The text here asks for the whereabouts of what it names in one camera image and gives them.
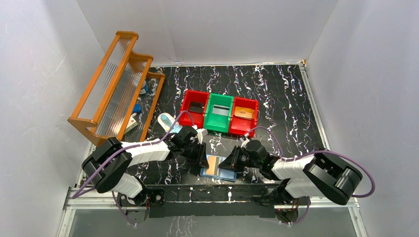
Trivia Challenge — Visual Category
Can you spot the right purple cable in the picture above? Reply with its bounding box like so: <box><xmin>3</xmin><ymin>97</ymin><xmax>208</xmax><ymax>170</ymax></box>
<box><xmin>244</xmin><ymin>126</ymin><xmax>377</xmax><ymax>226</ymax></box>

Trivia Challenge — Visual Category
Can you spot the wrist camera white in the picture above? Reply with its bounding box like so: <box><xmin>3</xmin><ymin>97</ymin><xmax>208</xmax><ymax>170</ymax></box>
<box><xmin>240</xmin><ymin>136</ymin><xmax>251</xmax><ymax>148</ymax></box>
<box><xmin>192</xmin><ymin>125</ymin><xmax>208</xmax><ymax>144</ymax></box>

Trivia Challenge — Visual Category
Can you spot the blue card holder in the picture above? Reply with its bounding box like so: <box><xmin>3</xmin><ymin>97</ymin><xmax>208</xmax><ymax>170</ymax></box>
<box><xmin>200</xmin><ymin>155</ymin><xmax>237</xmax><ymax>182</ymax></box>

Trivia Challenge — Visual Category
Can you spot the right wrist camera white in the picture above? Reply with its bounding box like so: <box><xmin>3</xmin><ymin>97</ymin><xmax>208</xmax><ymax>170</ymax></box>
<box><xmin>240</xmin><ymin>136</ymin><xmax>251</xmax><ymax>148</ymax></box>

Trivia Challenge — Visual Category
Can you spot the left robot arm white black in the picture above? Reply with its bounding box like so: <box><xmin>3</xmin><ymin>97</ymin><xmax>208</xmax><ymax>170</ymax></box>
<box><xmin>82</xmin><ymin>126</ymin><xmax>209</xmax><ymax>205</ymax></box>

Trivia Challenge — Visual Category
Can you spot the orange wooden rack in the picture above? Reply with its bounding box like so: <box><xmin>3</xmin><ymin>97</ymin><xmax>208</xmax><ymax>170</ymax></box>
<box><xmin>68</xmin><ymin>31</ymin><xmax>166</xmax><ymax>146</ymax></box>

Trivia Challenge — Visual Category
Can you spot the orange card in bin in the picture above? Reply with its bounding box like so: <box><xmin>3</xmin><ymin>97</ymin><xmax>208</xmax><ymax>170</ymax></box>
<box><xmin>234</xmin><ymin>106</ymin><xmax>254</xmax><ymax>119</ymax></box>

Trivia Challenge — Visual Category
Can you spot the grey card in bin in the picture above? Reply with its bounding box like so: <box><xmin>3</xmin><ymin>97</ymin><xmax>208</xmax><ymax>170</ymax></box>
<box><xmin>212</xmin><ymin>105</ymin><xmax>230</xmax><ymax>117</ymax></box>

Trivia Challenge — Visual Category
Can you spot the white blue bottle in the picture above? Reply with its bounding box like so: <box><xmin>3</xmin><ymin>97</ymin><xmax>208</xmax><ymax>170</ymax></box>
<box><xmin>157</xmin><ymin>113</ymin><xmax>182</xmax><ymax>133</ymax></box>

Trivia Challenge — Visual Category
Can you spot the green bin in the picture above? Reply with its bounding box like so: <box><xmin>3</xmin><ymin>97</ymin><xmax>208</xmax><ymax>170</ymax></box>
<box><xmin>204</xmin><ymin>93</ymin><xmax>234</xmax><ymax>133</ymax></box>

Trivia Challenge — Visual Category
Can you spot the right red bin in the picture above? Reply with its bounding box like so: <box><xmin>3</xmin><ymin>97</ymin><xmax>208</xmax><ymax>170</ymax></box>
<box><xmin>228</xmin><ymin>97</ymin><xmax>259</xmax><ymax>137</ymax></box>

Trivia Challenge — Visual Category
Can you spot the left red bin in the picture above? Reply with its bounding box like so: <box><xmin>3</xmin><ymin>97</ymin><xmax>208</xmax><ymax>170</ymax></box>
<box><xmin>180</xmin><ymin>90</ymin><xmax>210</xmax><ymax>128</ymax></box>

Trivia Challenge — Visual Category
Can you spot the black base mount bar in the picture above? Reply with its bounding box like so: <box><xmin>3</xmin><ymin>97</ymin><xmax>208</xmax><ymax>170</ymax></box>
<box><xmin>145</xmin><ymin>184</ymin><xmax>310</xmax><ymax>219</ymax></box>

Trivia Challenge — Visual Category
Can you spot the blue cap container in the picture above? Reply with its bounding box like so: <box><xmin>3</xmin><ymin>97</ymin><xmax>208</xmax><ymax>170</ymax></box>
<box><xmin>132</xmin><ymin>104</ymin><xmax>141</xmax><ymax>114</ymax></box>

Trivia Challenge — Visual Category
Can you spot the black card in bin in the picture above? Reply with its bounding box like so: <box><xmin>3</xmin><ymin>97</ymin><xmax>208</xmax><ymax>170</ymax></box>
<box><xmin>188</xmin><ymin>101</ymin><xmax>205</xmax><ymax>114</ymax></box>

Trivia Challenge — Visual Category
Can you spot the red bin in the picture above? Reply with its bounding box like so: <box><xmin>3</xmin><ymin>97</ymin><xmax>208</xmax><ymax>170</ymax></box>
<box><xmin>180</xmin><ymin>90</ymin><xmax>210</xmax><ymax>128</ymax></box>
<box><xmin>228</xmin><ymin>97</ymin><xmax>259</xmax><ymax>137</ymax></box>

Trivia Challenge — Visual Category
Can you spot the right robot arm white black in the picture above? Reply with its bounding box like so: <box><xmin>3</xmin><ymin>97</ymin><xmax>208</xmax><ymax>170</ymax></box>
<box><xmin>218</xmin><ymin>140</ymin><xmax>363</xmax><ymax>205</ymax></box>

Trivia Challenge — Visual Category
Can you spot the white blue container on rack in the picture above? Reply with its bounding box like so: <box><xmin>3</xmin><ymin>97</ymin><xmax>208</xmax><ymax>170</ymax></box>
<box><xmin>139</xmin><ymin>79</ymin><xmax>149</xmax><ymax>95</ymax></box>

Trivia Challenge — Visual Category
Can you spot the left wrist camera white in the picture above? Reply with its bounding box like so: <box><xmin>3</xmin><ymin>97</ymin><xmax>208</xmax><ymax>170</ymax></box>
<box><xmin>192</xmin><ymin>125</ymin><xmax>208</xmax><ymax>144</ymax></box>

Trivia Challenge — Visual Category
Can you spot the red white small box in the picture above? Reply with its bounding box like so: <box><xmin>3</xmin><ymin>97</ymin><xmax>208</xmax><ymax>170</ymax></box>
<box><xmin>124</xmin><ymin>113</ymin><xmax>139</xmax><ymax>134</ymax></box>

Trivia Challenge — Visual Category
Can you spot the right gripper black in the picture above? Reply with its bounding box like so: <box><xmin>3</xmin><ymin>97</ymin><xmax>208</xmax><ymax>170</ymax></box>
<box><xmin>218</xmin><ymin>145</ymin><xmax>261</xmax><ymax>172</ymax></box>

